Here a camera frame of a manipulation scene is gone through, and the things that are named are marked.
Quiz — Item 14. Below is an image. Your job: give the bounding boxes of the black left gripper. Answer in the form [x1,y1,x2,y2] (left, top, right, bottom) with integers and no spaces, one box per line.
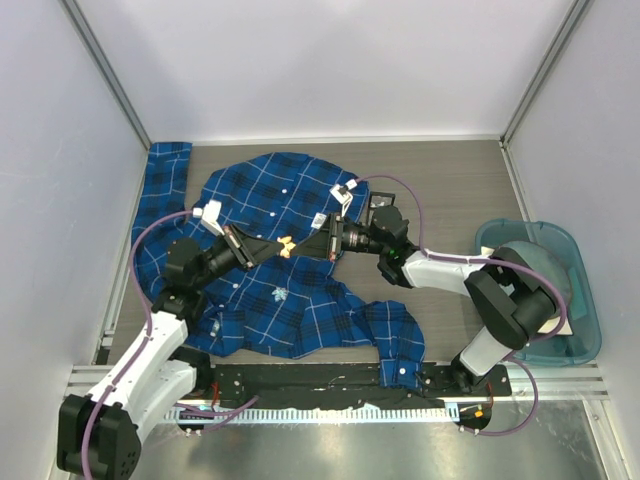
[193,223,283,290]

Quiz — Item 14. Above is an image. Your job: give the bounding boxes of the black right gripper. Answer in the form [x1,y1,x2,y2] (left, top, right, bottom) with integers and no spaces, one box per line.
[292,213,388,262]

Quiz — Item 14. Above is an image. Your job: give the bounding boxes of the orange leaf brooch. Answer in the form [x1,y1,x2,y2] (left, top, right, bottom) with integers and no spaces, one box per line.
[277,236,296,258]

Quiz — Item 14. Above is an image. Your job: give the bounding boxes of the blue plaid shirt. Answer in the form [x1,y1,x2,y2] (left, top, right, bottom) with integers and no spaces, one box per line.
[131,142,426,389]

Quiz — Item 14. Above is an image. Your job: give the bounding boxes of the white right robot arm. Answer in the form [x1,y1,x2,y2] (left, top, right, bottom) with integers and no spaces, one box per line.
[291,205,572,395]

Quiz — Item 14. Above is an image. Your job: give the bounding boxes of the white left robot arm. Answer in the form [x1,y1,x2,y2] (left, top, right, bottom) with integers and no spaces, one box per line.
[56,225,294,479]

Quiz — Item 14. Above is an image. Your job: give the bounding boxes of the silver blue leaf brooch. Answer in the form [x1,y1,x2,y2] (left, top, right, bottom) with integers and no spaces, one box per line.
[272,287,288,302]

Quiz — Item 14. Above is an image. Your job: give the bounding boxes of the round blue plate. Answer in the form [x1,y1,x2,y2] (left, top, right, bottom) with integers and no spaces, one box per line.
[503,240,572,303]

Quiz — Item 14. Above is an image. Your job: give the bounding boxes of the teal plastic bin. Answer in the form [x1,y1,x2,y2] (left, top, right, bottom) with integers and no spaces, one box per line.
[473,216,603,369]

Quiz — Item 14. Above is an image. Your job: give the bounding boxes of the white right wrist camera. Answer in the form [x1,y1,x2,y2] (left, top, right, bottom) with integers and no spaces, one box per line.
[330,179,358,217]

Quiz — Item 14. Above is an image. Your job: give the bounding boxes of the black square frame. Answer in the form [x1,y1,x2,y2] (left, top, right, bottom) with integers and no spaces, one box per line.
[367,191,396,224]

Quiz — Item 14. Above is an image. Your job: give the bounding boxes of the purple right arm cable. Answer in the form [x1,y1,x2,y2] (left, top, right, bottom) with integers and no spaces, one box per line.
[349,173,570,436]

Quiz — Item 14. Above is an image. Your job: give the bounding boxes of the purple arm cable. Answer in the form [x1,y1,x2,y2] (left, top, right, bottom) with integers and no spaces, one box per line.
[79,209,259,479]
[349,173,570,436]

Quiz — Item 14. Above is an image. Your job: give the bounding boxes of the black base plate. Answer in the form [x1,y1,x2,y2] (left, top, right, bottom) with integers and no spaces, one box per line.
[196,362,512,410]

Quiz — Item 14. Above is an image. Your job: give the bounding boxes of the white slotted cable duct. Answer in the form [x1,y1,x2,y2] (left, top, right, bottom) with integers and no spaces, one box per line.
[159,403,460,426]

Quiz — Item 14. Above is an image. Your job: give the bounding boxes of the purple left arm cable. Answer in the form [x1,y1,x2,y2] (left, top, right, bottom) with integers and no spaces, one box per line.
[79,209,259,479]

